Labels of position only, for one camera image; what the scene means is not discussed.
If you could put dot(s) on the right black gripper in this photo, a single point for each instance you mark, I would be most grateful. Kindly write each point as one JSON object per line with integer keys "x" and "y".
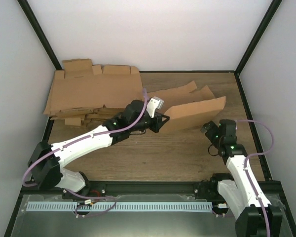
{"x": 207, "y": 127}

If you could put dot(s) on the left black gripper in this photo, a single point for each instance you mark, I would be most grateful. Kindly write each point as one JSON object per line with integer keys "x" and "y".
{"x": 159, "y": 123}

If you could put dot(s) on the brown cardboard box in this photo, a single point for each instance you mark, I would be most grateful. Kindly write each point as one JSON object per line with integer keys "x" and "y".
{"x": 188, "y": 107}

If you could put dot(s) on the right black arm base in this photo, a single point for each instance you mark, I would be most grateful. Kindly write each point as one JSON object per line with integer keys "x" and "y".
{"x": 208, "y": 189}

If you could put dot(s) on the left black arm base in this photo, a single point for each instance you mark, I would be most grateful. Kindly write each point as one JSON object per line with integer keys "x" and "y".
{"x": 84, "y": 193}

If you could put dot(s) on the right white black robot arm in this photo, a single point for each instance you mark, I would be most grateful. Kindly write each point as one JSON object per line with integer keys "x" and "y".
{"x": 254, "y": 214}

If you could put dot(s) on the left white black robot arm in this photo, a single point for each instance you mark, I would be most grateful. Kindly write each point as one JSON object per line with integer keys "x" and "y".
{"x": 48, "y": 161}

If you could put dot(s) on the stack of flat cardboard blanks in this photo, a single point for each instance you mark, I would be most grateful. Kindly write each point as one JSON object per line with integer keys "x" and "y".
{"x": 83, "y": 91}

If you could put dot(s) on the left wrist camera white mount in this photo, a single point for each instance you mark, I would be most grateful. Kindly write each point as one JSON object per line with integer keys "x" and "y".
{"x": 154, "y": 104}

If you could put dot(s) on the black aluminium frame rail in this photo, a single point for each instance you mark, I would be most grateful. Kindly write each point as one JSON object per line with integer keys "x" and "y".
{"x": 115, "y": 188}

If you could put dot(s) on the grey metal base plate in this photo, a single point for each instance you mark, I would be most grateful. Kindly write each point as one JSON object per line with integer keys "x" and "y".
{"x": 220, "y": 223}

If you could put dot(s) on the light blue slotted cable duct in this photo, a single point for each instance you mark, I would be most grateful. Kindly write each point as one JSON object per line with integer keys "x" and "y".
{"x": 121, "y": 206}

